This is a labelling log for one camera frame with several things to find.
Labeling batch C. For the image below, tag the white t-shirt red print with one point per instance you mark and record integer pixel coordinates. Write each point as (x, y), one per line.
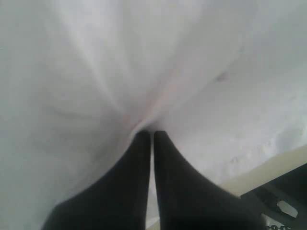
(226, 79)

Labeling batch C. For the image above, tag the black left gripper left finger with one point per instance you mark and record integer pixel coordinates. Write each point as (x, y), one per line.
(117, 201)

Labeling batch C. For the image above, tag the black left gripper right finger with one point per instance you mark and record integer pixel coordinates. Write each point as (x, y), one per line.
(189, 201)

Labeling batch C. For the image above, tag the dark equipment below table edge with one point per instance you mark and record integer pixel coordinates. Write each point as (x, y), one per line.
(283, 200)

